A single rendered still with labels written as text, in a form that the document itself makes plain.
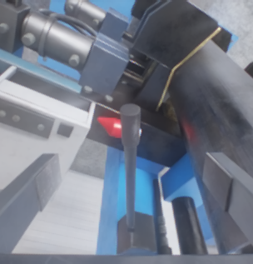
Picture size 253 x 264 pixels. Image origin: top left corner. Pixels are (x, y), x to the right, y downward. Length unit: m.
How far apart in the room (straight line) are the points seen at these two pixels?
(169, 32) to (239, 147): 0.36
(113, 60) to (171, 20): 0.18
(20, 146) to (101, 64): 0.32
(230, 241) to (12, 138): 0.51
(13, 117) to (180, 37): 0.46
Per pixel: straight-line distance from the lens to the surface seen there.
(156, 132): 0.64
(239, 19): 1.77
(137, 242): 0.54
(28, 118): 0.50
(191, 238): 0.70
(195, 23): 0.59
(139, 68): 1.03
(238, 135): 0.35
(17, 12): 0.61
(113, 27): 1.02
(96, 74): 0.58
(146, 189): 0.75
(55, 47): 0.61
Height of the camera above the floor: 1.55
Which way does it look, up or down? 49 degrees down
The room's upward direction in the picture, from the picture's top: 179 degrees counter-clockwise
